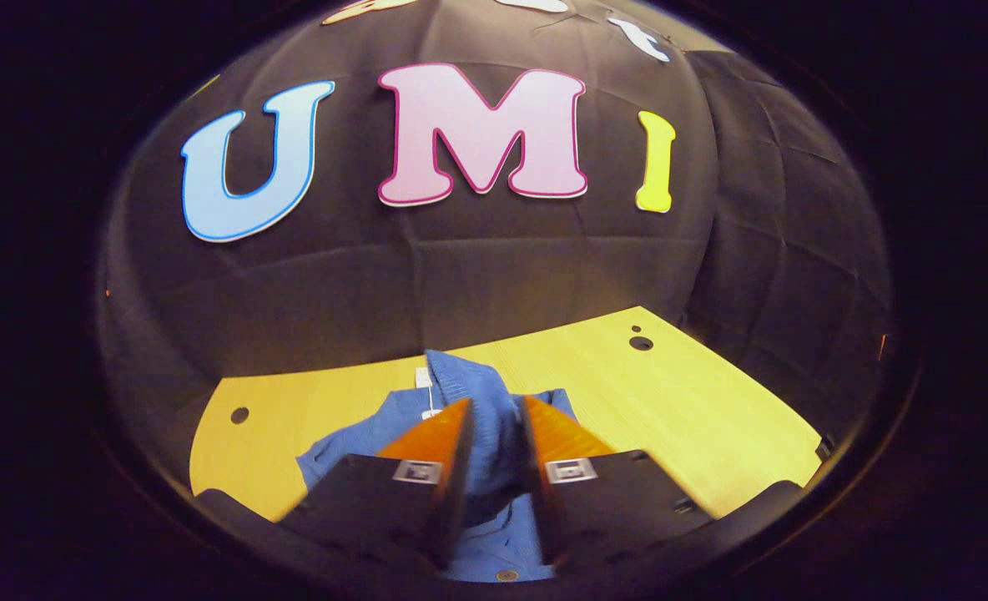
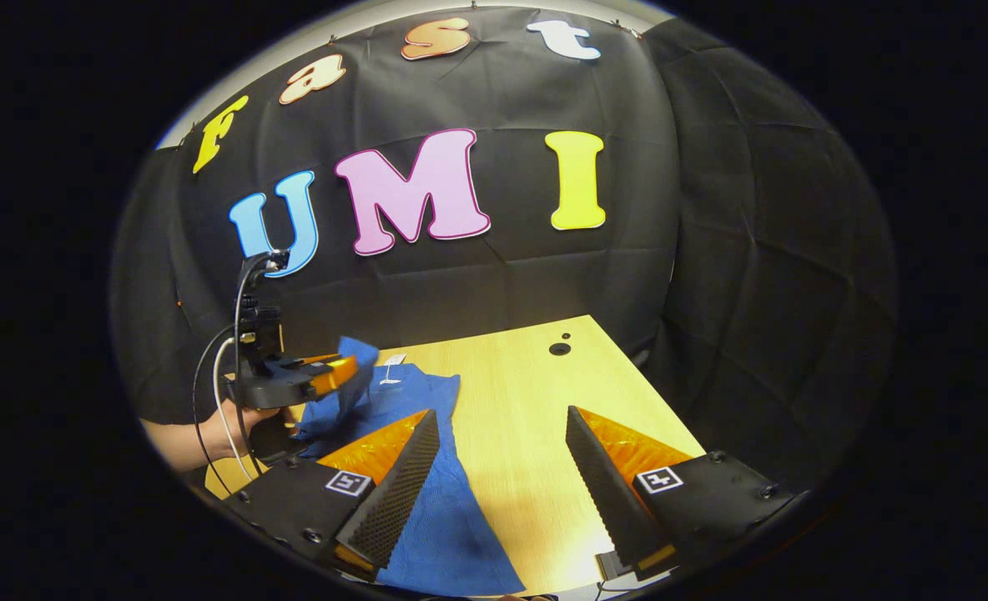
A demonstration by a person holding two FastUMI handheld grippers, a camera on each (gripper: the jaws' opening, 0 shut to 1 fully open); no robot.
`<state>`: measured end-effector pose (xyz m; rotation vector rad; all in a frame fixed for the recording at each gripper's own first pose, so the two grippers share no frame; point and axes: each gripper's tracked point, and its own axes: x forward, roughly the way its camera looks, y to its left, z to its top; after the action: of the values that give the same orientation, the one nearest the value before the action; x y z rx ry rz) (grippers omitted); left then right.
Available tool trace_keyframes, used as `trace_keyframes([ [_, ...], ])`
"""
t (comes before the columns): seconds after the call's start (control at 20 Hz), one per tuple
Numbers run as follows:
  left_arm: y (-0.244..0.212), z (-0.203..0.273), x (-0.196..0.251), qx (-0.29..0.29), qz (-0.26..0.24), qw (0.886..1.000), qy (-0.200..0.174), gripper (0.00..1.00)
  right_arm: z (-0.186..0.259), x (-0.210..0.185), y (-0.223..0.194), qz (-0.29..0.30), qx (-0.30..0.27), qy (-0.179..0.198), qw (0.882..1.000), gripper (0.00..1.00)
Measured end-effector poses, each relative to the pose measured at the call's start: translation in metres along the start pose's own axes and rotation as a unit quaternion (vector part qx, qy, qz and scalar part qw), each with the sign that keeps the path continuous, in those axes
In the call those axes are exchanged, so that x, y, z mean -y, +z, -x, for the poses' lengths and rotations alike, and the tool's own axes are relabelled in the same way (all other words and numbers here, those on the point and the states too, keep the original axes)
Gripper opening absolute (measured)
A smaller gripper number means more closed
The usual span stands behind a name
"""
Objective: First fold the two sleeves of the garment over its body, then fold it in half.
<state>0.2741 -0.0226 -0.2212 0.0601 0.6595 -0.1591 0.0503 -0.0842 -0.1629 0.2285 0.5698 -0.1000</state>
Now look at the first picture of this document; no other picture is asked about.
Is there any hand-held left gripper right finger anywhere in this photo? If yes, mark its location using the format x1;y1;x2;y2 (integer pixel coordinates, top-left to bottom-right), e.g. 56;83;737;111
517;396;716;573

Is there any blue button-up shirt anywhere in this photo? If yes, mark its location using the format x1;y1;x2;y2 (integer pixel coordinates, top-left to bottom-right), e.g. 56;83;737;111
296;349;578;583

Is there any black backdrop cloth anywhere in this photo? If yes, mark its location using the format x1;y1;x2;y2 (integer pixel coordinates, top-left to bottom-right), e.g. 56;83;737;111
98;0;894;435

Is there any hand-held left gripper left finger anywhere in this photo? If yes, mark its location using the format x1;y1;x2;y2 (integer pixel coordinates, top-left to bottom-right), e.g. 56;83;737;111
277;398;476;577

